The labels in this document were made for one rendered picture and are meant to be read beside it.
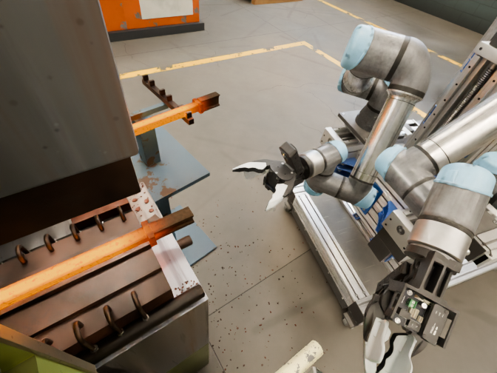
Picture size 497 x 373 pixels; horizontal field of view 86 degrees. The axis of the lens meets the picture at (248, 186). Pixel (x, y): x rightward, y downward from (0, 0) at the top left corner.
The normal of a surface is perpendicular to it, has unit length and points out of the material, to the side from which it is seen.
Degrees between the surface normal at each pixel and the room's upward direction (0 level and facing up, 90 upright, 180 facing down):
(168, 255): 0
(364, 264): 0
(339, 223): 0
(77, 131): 90
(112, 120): 90
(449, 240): 31
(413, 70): 68
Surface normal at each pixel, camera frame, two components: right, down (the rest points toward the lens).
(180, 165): 0.11, -0.65
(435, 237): -0.52, -0.42
